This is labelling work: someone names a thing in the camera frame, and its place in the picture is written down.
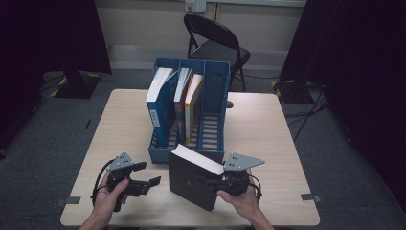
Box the blue plastic file rack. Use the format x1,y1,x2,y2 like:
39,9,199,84
147,57,231,166

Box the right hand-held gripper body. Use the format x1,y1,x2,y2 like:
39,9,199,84
223,152,266,197

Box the grey tape strip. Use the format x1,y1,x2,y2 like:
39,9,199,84
301,193,323,204
56,195,81,207

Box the blue book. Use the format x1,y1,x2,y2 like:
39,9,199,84
146,66,178,148

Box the red book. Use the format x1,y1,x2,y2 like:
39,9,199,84
173,66,194,143

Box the black book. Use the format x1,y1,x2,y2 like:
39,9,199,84
168,143,225,212

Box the person's left hand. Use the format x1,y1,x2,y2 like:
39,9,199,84
93,175,130,223

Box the yellow book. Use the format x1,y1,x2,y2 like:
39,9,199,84
184,74,204,145

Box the white wall socket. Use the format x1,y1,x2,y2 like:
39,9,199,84
185,0,207,13

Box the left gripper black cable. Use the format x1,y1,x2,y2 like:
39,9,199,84
91,159,116,207

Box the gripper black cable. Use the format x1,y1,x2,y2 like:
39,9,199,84
91,159,116,207
248,173,263,203

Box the black curtain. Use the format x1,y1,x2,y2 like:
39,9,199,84
281,0,406,202
0,0,113,151

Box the black folding chair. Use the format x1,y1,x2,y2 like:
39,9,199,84
183,12,252,109

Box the black stand base yellow stripes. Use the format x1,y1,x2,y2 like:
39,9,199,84
271,80,315,104
51,70,103,100

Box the black floor cables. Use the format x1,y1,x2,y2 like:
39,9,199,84
283,85,328,143

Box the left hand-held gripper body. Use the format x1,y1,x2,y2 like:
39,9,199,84
105,151,142,196

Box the person's right hand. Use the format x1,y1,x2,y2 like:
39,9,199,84
216,171,261,221

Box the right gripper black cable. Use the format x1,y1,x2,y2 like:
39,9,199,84
248,173,263,203

